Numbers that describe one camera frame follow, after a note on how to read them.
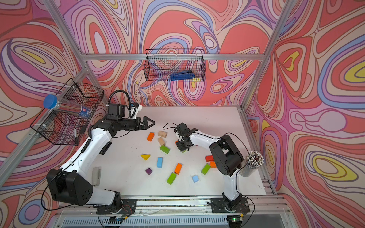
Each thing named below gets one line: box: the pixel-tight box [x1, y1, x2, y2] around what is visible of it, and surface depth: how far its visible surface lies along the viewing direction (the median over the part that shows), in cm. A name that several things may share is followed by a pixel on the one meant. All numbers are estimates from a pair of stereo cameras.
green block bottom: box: [166, 172, 177, 186], surface depth 84 cm
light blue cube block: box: [192, 175, 200, 183], surface depth 84 cm
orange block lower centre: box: [173, 162, 183, 175], surface depth 87 cm
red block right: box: [204, 154, 214, 162], surface depth 92 cm
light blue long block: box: [156, 156, 164, 169], surface depth 92 cm
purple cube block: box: [144, 167, 153, 176], surface depth 86 cm
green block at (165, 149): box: [160, 144, 171, 154], surface depth 97 cm
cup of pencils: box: [239, 150, 265, 178], surface depth 73 cm
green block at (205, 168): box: [201, 163, 211, 176], surface depth 88 cm
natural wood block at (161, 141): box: [157, 137, 166, 146], surface depth 100 cm
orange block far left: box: [146, 132, 155, 142], surface depth 102 cm
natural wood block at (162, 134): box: [157, 130, 168, 138], surface depth 103 cm
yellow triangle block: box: [140, 154, 151, 162], surface depth 92 cm
